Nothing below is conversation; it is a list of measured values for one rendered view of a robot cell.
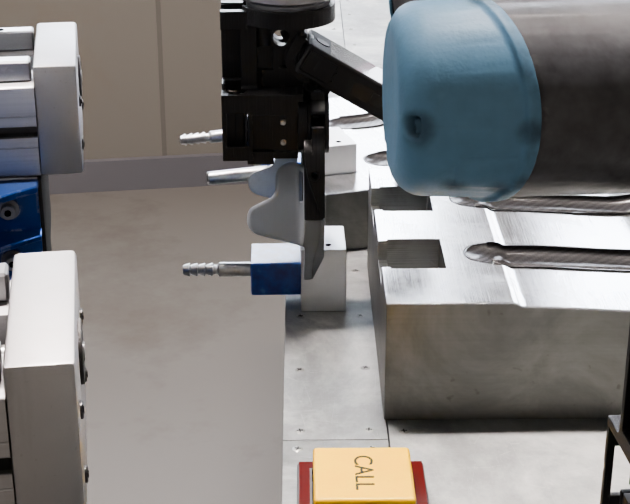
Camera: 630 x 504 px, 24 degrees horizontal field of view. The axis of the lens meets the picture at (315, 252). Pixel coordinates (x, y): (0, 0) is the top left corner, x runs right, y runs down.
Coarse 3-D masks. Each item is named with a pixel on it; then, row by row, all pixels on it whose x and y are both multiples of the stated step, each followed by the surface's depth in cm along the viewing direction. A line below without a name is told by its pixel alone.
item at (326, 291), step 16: (336, 240) 116; (256, 256) 116; (272, 256) 116; (288, 256) 116; (336, 256) 115; (192, 272) 117; (208, 272) 117; (224, 272) 117; (240, 272) 117; (256, 272) 115; (272, 272) 115; (288, 272) 116; (320, 272) 115; (336, 272) 115; (256, 288) 116; (272, 288) 116; (288, 288) 116; (304, 288) 116; (320, 288) 116; (336, 288) 116; (304, 304) 116; (320, 304) 116; (336, 304) 116
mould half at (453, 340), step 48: (384, 240) 107; (480, 240) 107; (528, 240) 108; (576, 240) 108; (624, 240) 109; (384, 288) 100; (432, 288) 99; (480, 288) 99; (528, 288) 100; (576, 288) 100; (624, 288) 101; (384, 336) 100; (432, 336) 98; (480, 336) 98; (528, 336) 98; (576, 336) 98; (624, 336) 98; (384, 384) 100; (432, 384) 100; (480, 384) 100; (528, 384) 100; (576, 384) 100
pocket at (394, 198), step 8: (376, 192) 117; (384, 192) 117; (392, 192) 117; (400, 192) 117; (376, 200) 117; (384, 200) 118; (392, 200) 118; (400, 200) 118; (408, 200) 118; (416, 200) 118; (424, 200) 118; (376, 208) 117; (384, 208) 118; (392, 208) 118; (400, 208) 118; (408, 208) 118; (416, 208) 118; (424, 208) 118; (432, 208) 113
